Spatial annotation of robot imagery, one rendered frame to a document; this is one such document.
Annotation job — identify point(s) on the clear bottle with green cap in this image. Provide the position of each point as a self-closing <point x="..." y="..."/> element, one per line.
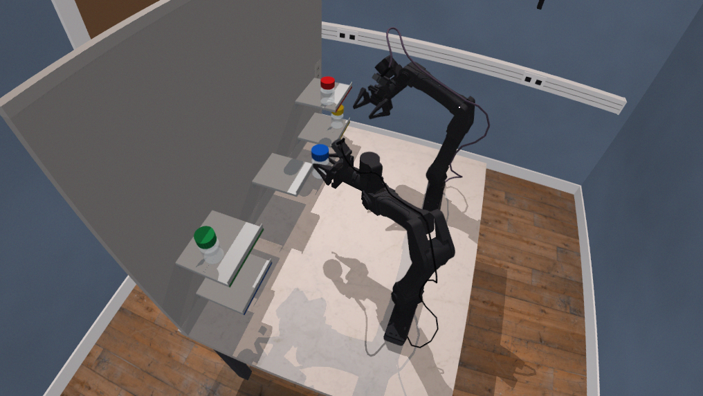
<point x="208" y="244"/>

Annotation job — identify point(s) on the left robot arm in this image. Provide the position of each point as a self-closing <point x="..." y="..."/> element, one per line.
<point x="405" y="293"/>

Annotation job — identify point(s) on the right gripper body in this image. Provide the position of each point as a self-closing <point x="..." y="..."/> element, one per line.
<point x="379" y="92"/>

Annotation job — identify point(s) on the grey wall panel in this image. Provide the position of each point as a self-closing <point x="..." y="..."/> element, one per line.
<point x="166" y="116"/>

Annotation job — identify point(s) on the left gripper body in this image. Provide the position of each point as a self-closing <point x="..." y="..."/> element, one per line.
<point x="341" y="171"/>

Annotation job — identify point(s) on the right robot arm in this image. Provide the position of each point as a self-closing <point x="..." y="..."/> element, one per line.
<point x="462" y="121"/>

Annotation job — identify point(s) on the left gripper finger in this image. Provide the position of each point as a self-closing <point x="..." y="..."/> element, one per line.
<point x="325" y="168"/>
<point x="333" y="155"/>

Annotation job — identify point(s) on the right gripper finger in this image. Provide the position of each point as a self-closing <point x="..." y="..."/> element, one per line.
<point x="363" y="93"/>
<point x="382" y="104"/>

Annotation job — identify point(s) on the clear bottle with yellow cap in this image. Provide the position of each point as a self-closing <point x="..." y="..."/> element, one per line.
<point x="337" y="118"/>

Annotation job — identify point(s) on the clear bottle with red cap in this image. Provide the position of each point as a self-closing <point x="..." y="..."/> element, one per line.
<point x="327" y="92"/>

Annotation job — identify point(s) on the blue-capped clear bottle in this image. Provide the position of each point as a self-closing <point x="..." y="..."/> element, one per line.
<point x="320" y="155"/>

